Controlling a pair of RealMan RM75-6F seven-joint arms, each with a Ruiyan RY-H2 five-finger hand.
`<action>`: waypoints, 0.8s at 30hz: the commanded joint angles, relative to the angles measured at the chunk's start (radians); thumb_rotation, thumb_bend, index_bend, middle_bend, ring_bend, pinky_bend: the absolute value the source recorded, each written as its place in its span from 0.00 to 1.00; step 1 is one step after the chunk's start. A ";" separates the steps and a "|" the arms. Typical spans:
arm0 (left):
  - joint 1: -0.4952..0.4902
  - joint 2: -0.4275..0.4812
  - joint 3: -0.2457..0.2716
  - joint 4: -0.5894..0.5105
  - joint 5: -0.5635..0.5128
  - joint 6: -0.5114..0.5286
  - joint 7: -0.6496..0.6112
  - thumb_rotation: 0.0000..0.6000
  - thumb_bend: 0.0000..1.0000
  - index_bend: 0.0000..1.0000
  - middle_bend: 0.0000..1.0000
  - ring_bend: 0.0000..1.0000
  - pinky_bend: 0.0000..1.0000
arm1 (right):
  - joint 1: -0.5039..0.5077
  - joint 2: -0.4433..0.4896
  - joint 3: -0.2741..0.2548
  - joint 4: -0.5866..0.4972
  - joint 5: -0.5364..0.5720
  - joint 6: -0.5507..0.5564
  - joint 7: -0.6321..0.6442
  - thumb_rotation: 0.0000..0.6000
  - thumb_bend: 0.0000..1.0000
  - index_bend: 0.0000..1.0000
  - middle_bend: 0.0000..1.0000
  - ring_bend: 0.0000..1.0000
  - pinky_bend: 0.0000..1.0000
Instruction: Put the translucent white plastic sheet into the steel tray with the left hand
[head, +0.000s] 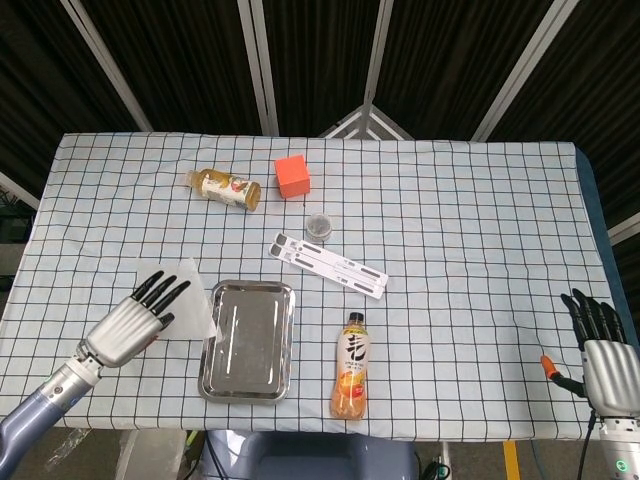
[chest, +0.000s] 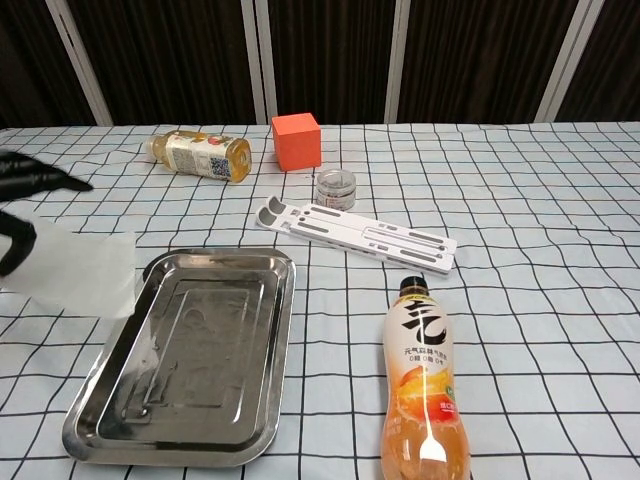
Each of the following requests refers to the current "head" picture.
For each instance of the dark blue under cloth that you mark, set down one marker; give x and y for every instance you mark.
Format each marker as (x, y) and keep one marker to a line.
(597, 210)

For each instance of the grey aluminium frame post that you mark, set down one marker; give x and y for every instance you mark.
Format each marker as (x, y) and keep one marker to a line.
(106, 65)
(524, 70)
(259, 65)
(377, 50)

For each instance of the yellow tea bottle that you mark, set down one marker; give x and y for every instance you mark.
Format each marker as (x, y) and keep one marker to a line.
(225, 190)

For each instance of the orange drink bottle black cap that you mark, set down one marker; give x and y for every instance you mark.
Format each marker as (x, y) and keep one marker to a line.
(352, 365)

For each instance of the small clear jar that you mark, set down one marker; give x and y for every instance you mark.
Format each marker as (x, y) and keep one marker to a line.
(318, 227)

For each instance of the blue checkered tablecloth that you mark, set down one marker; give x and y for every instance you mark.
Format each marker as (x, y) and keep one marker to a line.
(475, 250)

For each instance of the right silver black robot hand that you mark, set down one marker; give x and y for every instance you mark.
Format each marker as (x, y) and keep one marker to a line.
(610, 370)

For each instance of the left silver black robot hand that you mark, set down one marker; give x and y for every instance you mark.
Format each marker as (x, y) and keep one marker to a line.
(120, 330)

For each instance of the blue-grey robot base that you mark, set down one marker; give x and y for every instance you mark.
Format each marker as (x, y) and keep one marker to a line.
(310, 457)

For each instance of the metal tray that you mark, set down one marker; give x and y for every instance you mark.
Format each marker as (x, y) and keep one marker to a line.
(247, 345)

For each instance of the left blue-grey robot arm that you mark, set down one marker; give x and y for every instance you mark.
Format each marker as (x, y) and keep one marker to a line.
(45, 400)

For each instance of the triangular aluminium frame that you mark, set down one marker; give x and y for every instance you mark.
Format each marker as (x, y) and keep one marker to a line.
(370, 120)

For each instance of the white folding stand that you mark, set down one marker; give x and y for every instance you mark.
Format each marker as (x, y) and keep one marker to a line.
(330, 267)

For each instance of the white paper sheet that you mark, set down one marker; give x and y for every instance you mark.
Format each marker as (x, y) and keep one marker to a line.
(196, 300)

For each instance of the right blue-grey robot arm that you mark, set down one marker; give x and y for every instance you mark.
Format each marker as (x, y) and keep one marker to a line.
(622, 445)

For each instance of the orange cube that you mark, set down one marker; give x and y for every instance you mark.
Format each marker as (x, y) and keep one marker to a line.
(295, 180)

